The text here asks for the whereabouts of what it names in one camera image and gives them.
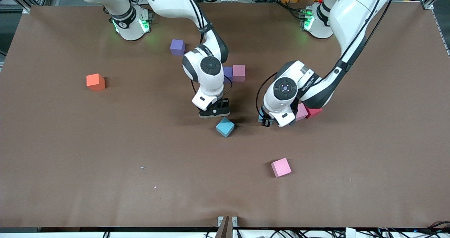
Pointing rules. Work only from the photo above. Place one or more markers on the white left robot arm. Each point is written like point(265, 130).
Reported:
point(355, 13)

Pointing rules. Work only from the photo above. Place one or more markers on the metal mount bracket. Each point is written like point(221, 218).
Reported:
point(225, 227)

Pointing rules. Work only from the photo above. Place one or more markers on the paper table cover sheet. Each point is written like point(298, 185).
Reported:
point(70, 160)

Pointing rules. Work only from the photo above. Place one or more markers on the red foam cube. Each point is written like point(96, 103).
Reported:
point(315, 112)

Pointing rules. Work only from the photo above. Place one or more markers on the orange foam cube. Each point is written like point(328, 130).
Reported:
point(95, 82)

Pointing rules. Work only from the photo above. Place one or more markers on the dented pink foam cube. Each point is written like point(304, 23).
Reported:
point(302, 113)

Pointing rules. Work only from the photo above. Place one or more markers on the purple foam cube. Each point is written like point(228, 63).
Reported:
point(177, 47)
point(229, 73)

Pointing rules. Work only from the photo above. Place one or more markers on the blue foam cube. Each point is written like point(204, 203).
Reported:
point(260, 117)
point(225, 127)

